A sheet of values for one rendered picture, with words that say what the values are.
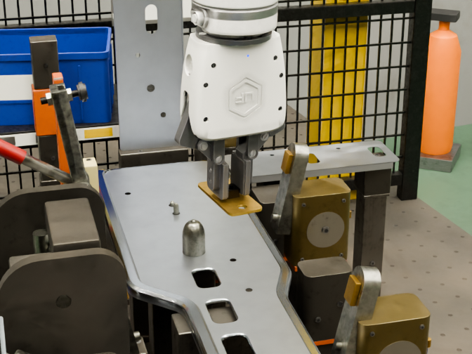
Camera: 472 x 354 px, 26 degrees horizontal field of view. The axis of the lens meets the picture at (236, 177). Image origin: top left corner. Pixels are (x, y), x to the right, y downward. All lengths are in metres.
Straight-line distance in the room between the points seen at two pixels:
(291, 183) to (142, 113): 0.38
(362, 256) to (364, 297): 0.66
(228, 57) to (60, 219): 0.28
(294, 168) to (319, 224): 0.10
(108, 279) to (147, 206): 0.53
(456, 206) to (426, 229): 1.77
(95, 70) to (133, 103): 0.10
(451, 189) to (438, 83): 0.43
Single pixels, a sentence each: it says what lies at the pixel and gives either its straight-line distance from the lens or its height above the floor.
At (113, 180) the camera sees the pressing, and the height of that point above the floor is 1.00.
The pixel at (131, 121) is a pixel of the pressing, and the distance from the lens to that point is 1.77.
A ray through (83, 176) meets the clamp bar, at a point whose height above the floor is 1.08.
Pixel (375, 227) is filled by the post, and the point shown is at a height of 0.86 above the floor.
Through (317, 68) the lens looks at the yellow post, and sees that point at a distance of 2.21.
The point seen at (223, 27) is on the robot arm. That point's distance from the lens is 0.97.
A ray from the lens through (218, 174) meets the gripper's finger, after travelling 1.04.
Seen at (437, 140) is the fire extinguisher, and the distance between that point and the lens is 4.26.
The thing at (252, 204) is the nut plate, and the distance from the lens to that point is 1.05.
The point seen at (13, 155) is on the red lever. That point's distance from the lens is 1.47.
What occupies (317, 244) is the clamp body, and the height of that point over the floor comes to 0.97.
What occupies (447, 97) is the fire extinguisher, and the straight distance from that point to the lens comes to 4.20.
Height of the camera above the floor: 1.68
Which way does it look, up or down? 24 degrees down
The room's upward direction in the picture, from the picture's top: straight up
